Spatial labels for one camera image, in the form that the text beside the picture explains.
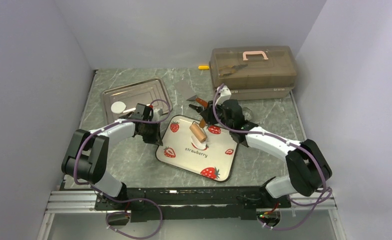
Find flat round dough wrapper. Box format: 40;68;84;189
111;101;127;115

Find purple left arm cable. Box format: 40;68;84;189
74;98;173;239

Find spatula with wooden handle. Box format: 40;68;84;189
185;95;208;108

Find yellow small object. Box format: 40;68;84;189
198;65;210;71

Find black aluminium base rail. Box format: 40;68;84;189
45;187;336;223

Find steel baking tray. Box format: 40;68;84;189
101;77;172;124

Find wooden rolling pin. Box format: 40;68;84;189
189;121;208;144

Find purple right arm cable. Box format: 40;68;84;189
212;83;333;232

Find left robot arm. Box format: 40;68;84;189
61;103;164;210

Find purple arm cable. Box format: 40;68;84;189
212;83;333;232
74;98;173;239

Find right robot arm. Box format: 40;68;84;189
196;99;332;208

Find strawberry pattern white tray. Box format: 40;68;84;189
155;115;238;183

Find white dough ball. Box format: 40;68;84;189
191;139;209;151

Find brown translucent tool box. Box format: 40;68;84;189
209;45;297;101

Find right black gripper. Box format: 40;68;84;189
201;99;233;131

